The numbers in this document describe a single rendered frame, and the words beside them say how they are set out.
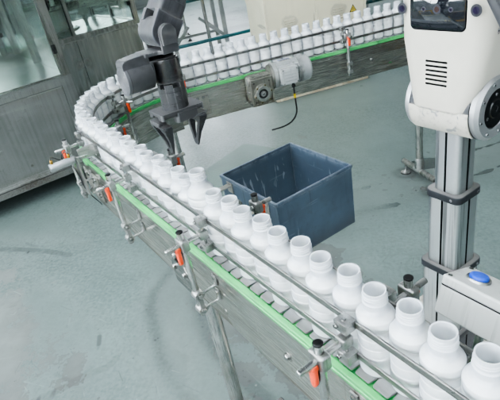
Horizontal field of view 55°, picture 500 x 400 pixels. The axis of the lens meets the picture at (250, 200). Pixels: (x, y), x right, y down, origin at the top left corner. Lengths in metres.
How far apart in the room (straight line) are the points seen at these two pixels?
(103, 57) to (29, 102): 2.27
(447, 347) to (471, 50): 0.71
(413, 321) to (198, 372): 1.65
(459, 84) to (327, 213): 0.59
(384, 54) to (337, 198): 1.45
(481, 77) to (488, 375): 0.74
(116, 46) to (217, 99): 3.76
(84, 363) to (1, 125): 2.12
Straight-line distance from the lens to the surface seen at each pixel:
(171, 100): 1.03
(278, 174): 1.80
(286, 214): 1.45
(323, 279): 0.83
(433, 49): 1.25
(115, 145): 1.60
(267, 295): 1.02
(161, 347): 2.45
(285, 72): 2.47
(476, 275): 0.86
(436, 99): 1.28
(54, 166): 1.78
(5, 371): 2.76
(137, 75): 0.99
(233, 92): 2.58
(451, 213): 1.45
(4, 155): 4.11
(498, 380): 0.70
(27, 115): 4.07
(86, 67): 6.13
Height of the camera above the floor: 1.66
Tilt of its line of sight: 29 degrees down
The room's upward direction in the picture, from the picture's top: 11 degrees counter-clockwise
